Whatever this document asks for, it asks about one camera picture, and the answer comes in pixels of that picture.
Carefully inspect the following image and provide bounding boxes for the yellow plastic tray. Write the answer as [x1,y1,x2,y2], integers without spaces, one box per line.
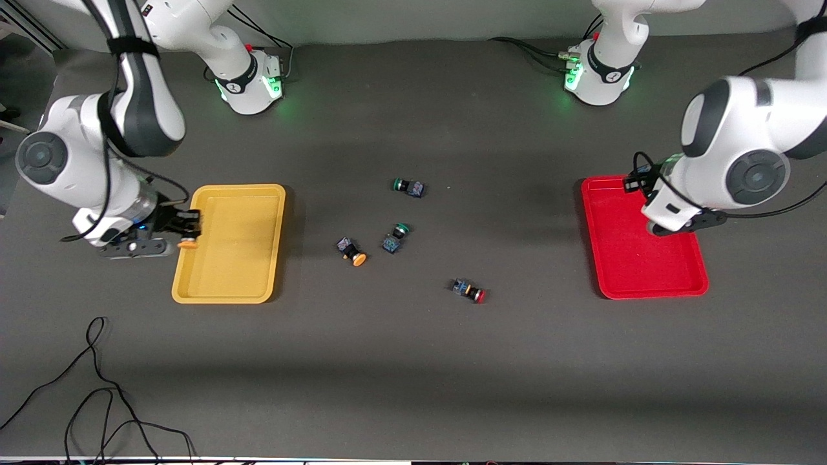
[171,183,287,305]

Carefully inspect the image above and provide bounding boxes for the thin black loose cable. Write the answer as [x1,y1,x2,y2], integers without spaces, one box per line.
[0,316,196,463]

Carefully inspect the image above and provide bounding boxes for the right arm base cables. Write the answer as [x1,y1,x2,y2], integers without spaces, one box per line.
[205,5,295,83]

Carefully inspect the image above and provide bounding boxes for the red plastic tray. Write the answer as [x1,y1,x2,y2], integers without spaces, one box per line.
[580,174,710,300]

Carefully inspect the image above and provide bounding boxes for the dark aluminium frame rail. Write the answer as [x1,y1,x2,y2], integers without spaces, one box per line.
[0,12,67,54]

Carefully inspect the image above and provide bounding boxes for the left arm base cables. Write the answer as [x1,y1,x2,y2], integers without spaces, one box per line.
[488,13,605,73]

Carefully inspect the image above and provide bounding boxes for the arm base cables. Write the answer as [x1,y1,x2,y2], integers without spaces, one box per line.
[488,13,605,73]
[205,5,295,83]

